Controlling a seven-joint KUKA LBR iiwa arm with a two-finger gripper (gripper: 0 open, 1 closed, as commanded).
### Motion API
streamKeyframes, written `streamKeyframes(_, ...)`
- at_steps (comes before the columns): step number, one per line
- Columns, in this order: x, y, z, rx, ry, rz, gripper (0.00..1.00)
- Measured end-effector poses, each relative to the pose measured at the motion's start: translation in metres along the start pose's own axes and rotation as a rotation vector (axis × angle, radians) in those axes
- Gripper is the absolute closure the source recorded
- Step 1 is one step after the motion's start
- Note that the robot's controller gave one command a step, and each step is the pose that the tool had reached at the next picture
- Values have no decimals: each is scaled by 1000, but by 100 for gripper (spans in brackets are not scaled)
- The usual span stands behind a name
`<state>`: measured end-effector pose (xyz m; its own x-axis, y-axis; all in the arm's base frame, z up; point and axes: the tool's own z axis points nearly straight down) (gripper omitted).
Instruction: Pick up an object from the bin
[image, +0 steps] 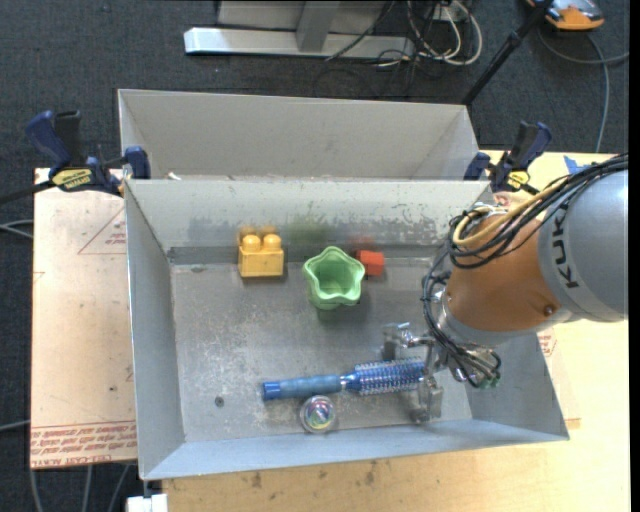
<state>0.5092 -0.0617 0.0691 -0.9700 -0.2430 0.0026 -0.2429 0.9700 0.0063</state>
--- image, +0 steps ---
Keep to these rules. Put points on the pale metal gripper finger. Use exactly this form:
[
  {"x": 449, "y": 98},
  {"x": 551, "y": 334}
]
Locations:
[
  {"x": 429, "y": 402},
  {"x": 397, "y": 337}
]

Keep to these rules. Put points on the orange-red small block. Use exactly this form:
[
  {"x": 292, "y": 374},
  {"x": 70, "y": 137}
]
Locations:
[{"x": 372, "y": 262}]

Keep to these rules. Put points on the green star-shaped cup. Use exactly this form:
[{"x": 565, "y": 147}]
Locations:
[{"x": 332, "y": 280}]

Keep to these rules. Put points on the blue hair brush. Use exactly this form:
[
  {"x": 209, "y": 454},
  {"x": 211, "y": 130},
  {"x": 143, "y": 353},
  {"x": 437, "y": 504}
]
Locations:
[{"x": 320, "y": 385}]

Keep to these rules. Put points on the clear ball with coloured swirl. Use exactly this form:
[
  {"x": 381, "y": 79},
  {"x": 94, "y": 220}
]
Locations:
[{"x": 317, "y": 414}]

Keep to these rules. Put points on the grey metal bin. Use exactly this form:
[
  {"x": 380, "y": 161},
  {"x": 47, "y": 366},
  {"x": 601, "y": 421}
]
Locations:
[{"x": 280, "y": 330}]

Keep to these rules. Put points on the yellow toy brick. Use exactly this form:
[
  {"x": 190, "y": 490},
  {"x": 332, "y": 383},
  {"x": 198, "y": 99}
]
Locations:
[{"x": 260, "y": 260}]

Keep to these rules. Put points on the brown cardboard board red print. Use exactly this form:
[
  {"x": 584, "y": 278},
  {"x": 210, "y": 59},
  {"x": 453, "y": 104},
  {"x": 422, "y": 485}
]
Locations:
[{"x": 80, "y": 320}]

